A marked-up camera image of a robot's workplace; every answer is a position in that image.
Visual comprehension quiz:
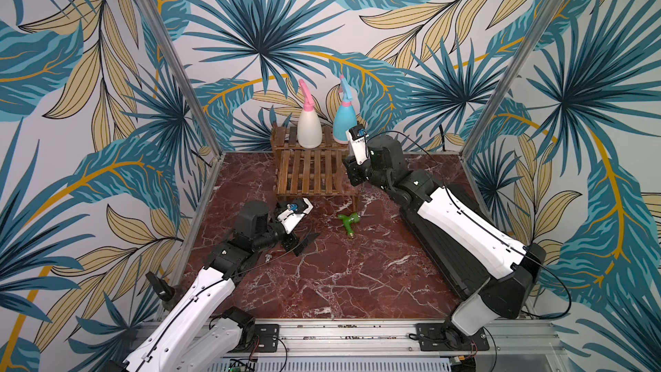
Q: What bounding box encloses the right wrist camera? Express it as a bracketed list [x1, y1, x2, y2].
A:
[346, 124, 369, 165]

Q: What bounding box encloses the green hose nozzle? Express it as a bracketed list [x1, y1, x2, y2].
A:
[337, 213, 361, 239]

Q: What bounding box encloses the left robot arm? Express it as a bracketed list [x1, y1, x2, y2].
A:
[102, 198, 313, 371]

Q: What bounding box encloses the wooden slatted step shelf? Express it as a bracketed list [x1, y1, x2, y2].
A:
[270, 125, 361, 212]

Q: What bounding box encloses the black plastic tool case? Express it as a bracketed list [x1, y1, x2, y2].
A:
[399, 183, 491, 300]

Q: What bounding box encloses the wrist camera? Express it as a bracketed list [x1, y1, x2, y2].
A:
[276, 198, 313, 234]
[346, 124, 369, 165]

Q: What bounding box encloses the aluminium front rail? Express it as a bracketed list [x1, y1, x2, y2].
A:
[123, 319, 569, 358]

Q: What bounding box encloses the white spray bottle pink top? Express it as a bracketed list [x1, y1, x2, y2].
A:
[297, 79, 323, 149]

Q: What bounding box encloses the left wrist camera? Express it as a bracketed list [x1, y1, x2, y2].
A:
[276, 198, 313, 234]

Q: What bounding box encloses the blue spray bottle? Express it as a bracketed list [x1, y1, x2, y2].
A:
[333, 75, 357, 145]

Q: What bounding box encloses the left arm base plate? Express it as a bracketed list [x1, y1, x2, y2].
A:
[216, 307, 281, 354]

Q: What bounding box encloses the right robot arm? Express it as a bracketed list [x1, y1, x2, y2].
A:
[344, 125, 546, 349]

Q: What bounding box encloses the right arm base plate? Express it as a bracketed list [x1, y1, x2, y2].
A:
[408, 323, 490, 353]

